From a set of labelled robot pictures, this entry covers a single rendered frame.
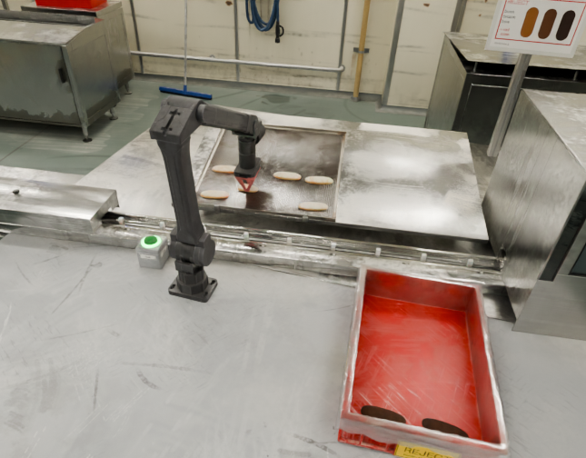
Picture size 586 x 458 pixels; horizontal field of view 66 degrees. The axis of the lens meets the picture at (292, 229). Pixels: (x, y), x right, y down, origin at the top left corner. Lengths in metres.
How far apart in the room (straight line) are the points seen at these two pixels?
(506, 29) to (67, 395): 1.90
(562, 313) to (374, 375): 0.52
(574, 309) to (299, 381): 0.72
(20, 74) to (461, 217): 3.50
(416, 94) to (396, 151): 3.02
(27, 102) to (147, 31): 1.71
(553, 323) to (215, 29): 4.44
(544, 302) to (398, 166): 0.72
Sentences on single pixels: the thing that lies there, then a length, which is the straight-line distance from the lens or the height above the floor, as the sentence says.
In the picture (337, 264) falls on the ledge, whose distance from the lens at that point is 1.34.
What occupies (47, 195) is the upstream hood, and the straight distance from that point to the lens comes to 1.67.
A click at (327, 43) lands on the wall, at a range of 4.96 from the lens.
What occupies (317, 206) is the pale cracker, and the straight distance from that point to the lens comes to 1.50.
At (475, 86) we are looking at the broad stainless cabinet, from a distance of 2.98.
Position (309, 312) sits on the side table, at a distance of 1.26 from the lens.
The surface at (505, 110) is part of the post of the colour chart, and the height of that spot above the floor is 1.04.
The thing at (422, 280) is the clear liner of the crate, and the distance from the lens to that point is 1.27.
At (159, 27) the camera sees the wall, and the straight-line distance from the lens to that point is 5.37.
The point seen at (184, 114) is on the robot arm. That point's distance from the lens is 1.04.
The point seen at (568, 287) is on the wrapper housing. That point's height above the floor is 1.00.
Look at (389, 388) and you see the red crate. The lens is 1.13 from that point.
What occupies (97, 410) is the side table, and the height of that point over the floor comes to 0.82.
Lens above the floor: 1.74
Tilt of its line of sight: 37 degrees down
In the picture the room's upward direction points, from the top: 3 degrees clockwise
